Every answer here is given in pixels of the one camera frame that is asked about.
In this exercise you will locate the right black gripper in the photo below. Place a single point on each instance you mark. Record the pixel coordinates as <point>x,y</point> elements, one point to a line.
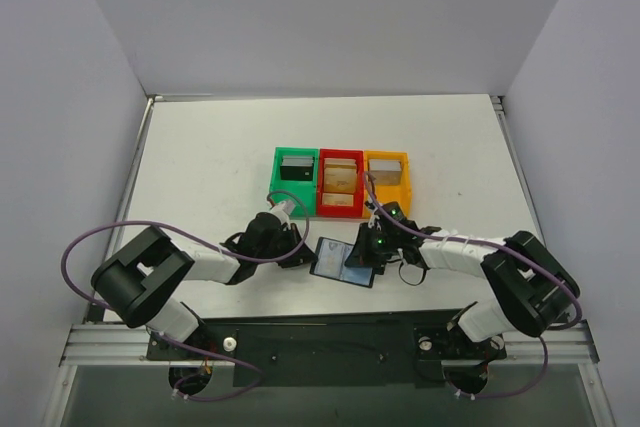
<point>364,252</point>

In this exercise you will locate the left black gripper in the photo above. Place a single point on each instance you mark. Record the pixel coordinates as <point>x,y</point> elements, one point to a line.
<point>291,249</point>

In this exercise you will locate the blue credit card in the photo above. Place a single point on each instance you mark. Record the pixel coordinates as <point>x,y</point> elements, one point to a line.
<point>359,276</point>

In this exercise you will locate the black leather card holder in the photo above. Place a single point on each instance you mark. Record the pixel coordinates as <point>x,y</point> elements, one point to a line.
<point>350,248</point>

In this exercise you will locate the white VIP credit card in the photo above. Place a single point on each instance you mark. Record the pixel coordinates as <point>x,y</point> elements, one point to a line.
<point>330,258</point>

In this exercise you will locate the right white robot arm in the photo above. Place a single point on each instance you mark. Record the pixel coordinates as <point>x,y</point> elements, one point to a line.
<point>531,289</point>

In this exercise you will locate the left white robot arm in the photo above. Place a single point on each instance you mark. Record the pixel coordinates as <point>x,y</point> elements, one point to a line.
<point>139,280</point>

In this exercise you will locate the black card stack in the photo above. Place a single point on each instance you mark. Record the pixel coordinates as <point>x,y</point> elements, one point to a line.
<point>297,168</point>

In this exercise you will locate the red plastic bin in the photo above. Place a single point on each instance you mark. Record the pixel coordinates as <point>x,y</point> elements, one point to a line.
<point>341,212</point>

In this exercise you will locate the green plastic bin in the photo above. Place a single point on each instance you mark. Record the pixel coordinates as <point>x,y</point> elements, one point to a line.
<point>305,191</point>

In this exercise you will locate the orange plastic bin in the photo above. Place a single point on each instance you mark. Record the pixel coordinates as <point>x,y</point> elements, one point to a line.
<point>401,193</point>

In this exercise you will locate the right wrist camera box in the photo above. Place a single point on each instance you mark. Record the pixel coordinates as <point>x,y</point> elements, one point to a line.
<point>372,216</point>

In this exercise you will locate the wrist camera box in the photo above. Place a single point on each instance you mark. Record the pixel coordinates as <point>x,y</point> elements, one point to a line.
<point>282,210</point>
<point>372,216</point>

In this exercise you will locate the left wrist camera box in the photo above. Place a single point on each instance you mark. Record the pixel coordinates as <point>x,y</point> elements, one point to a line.
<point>282,210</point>

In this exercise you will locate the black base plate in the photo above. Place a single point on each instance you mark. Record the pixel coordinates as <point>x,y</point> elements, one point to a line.
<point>345,350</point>

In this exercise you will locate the aluminium frame rail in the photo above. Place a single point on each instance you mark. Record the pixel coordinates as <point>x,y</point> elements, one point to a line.
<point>94,311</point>

